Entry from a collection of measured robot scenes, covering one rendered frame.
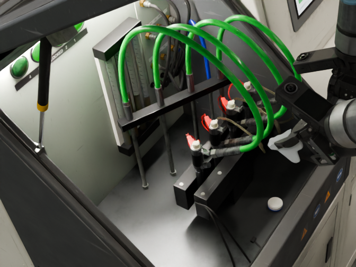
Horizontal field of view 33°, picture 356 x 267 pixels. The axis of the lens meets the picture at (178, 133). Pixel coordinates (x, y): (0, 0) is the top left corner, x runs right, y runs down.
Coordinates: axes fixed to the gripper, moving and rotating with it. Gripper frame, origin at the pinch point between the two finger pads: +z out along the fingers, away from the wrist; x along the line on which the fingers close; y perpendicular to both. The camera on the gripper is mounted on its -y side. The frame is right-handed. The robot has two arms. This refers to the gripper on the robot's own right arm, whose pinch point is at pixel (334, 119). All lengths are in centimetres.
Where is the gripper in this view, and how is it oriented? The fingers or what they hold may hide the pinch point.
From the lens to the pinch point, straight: 130.0
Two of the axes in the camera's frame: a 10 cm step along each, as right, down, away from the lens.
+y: 8.2, 3.5, -4.6
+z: 0.9, 7.1, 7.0
